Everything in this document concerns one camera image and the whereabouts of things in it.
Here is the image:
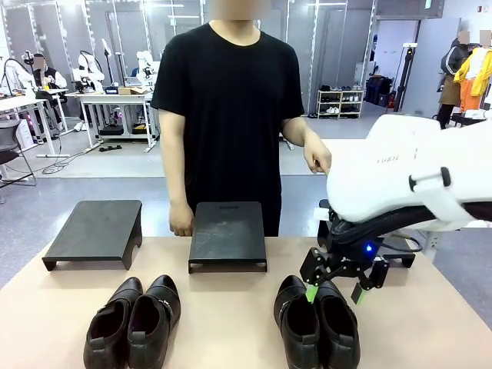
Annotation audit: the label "person in dark jacket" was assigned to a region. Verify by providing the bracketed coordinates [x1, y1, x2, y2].
[434, 30, 472, 130]

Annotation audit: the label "mannequin with yellow jacket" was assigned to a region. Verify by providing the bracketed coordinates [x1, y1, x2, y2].
[453, 30, 492, 113]

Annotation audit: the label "seated person in black-white jacket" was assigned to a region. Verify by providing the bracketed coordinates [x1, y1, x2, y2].
[29, 53, 69, 103]

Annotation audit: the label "black tripod with white head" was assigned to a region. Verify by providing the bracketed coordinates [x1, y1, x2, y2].
[396, 42, 418, 113]

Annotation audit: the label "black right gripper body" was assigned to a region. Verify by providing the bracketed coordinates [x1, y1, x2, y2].
[324, 219, 384, 273]

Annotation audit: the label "thin black right gripper cable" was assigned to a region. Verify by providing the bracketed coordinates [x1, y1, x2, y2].
[380, 233, 423, 254]

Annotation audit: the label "person's left hand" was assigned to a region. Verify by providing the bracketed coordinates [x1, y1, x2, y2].
[302, 133, 333, 176]

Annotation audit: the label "white desk with metal legs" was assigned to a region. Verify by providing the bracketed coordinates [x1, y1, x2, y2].
[0, 93, 71, 159]

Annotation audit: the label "person's right forearm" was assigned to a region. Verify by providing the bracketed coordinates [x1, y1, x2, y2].
[159, 145, 192, 208]

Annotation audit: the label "person's left forearm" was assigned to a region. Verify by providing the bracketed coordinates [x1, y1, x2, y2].
[282, 117, 321, 149]

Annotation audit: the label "black luggage bags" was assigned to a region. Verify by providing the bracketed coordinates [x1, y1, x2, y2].
[364, 75, 397, 108]

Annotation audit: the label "person's right hand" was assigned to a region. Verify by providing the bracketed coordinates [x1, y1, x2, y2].
[168, 200, 195, 238]

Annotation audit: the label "thick black right arm hose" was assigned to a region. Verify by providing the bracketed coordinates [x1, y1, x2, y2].
[331, 201, 492, 247]

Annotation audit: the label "black shoe stand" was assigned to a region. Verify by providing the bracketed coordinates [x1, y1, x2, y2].
[317, 198, 417, 269]
[41, 199, 144, 272]
[188, 201, 268, 274]

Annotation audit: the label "white desk with cardboard box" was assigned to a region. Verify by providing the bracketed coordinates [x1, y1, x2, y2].
[75, 90, 159, 154]

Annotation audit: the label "white shoe rack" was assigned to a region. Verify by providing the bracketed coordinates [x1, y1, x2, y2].
[317, 88, 364, 121]

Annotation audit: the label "person in black t-shirt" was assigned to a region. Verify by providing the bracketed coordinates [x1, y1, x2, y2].
[150, 0, 307, 238]

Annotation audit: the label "black utility cart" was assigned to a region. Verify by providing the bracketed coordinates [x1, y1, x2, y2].
[450, 110, 489, 128]

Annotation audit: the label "black office chair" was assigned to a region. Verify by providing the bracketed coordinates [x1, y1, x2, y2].
[0, 118, 38, 190]

